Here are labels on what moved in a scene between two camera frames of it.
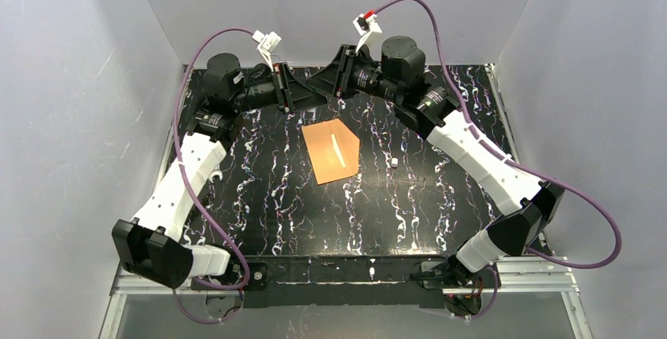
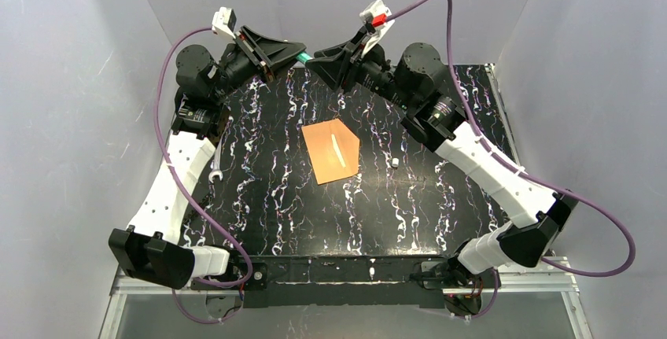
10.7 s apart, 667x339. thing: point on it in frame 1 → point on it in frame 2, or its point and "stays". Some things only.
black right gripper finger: x=331 y=79 → x=333 y=63
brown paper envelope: x=326 y=163 stays
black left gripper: x=284 y=86 → x=252 y=52
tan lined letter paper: x=337 y=149 stays
